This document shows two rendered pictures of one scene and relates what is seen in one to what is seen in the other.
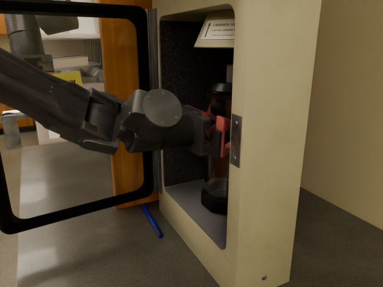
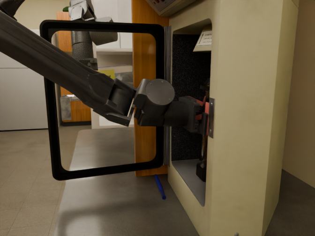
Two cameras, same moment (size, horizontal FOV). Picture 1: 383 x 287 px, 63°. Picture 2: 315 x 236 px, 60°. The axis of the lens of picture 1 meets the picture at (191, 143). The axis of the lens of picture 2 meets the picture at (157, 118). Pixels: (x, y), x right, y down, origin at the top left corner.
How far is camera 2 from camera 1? 12 cm
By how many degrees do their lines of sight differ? 15
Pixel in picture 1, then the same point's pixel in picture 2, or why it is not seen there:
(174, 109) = (168, 93)
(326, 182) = not seen: outside the picture
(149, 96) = (151, 83)
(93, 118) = (115, 99)
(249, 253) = (221, 210)
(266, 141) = (236, 119)
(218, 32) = (207, 40)
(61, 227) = (94, 183)
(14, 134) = (67, 109)
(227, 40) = not seen: hidden behind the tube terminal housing
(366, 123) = not seen: outside the picture
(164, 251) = (164, 209)
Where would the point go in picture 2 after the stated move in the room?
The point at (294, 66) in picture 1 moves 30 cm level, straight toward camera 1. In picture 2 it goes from (259, 62) to (174, 67)
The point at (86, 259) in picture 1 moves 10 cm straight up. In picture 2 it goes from (106, 205) to (104, 168)
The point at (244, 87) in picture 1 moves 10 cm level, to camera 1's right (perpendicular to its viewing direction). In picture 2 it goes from (216, 77) to (281, 78)
